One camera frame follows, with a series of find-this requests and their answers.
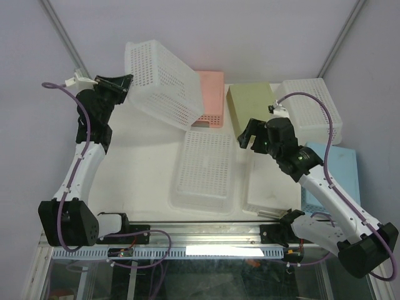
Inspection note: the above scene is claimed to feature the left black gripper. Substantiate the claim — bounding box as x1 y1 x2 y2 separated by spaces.
93 74 134 124

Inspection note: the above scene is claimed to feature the yellow-green perforated basket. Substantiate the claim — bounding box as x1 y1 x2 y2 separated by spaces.
226 82 275 138

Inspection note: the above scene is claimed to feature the translucent white basket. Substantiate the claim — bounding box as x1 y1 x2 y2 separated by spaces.
274 78 343 145
124 40 204 131
169 130 236 215

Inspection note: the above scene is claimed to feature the cream white perforated basket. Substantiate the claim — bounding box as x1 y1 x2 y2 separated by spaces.
242 151 301 219

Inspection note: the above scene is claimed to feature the pink perforated basket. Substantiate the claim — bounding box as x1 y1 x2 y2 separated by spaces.
193 71 224 128

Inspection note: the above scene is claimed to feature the blue perforated basket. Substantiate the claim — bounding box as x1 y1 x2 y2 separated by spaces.
301 146 361 215

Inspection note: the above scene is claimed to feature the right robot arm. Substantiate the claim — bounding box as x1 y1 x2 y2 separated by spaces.
237 117 399 282

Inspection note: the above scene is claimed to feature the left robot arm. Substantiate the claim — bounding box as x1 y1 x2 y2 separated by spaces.
38 73 134 253

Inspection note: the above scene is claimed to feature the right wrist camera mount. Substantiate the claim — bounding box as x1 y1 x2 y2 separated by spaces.
268 101 289 118

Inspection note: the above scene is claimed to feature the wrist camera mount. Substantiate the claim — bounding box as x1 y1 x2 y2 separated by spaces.
268 101 289 118
65 68 97 90

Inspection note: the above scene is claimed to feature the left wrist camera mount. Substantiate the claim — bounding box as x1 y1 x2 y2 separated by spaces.
65 68 97 90

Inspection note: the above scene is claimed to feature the aluminium mounting rail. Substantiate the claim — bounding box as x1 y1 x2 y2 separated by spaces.
40 221 376 251

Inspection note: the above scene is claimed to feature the white cable duct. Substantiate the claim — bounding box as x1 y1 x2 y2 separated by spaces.
52 246 284 260

